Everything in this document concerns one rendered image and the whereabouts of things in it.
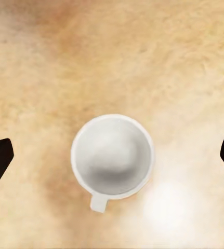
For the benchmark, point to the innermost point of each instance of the coffee cup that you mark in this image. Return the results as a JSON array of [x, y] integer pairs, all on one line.
[[112, 156]]

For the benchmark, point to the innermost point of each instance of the countertop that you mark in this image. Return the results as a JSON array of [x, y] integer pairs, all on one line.
[[66, 62]]

